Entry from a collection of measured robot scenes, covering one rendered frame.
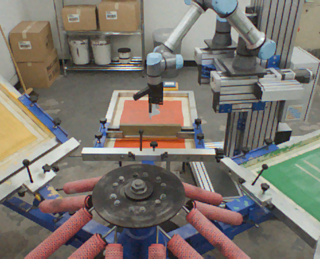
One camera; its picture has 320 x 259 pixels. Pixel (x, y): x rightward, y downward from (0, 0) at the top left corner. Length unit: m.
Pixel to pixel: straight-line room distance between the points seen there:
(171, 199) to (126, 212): 0.14
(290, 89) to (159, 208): 1.42
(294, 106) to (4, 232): 2.38
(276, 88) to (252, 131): 0.56
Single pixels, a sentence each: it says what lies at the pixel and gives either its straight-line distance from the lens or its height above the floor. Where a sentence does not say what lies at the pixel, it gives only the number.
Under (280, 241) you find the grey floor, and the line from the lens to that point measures 2.82.
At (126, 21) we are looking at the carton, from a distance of 5.02.
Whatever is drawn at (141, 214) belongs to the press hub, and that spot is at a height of 1.31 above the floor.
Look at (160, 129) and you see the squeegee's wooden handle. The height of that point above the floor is 1.03.
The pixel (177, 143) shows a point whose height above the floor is 0.96.
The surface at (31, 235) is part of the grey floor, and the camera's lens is 2.88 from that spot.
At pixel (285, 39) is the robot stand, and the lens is 2.44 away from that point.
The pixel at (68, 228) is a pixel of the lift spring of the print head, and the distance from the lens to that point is 1.15.
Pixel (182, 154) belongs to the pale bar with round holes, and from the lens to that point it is 1.72.
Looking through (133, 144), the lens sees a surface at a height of 0.96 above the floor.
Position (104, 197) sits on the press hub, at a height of 1.31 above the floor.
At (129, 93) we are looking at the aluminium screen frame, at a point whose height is 0.98.
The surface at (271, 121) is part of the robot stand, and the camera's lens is 2.69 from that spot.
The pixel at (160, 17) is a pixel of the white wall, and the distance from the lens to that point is 5.48.
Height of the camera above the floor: 2.04
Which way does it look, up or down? 32 degrees down
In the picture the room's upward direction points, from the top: straight up
